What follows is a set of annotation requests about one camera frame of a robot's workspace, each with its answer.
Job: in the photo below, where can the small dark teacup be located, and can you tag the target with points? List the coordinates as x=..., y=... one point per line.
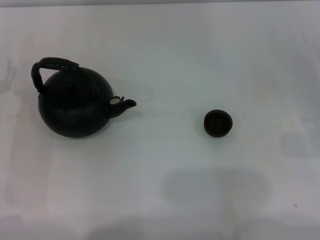
x=218, y=123

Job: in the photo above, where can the black round teapot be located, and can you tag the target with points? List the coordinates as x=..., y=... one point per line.
x=75, y=112

